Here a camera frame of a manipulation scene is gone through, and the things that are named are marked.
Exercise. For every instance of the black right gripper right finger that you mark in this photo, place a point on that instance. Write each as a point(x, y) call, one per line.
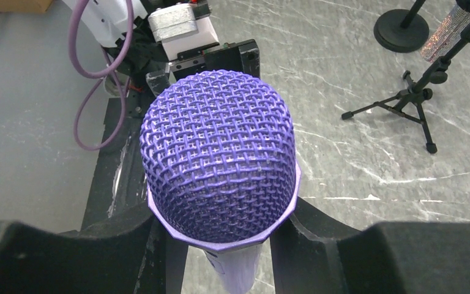
point(314, 253)

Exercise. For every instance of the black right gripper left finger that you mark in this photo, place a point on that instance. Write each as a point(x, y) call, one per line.
point(130, 252)

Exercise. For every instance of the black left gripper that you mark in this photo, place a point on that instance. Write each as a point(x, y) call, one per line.
point(241, 56)

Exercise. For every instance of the purple microphone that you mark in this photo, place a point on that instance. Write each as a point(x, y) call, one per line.
point(218, 150)

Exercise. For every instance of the black round-base clip stand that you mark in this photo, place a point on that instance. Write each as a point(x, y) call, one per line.
point(401, 30)

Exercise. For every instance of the black tripod shock-mount stand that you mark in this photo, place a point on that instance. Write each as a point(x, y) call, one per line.
point(407, 103)

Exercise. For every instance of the silver glitter microphone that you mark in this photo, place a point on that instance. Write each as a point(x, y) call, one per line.
point(446, 35)

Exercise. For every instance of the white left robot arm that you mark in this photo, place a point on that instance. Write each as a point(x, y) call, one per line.
point(151, 41)

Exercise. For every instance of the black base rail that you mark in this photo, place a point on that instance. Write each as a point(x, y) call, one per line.
point(118, 182)

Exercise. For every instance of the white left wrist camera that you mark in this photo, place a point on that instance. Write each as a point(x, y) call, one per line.
point(183, 27)

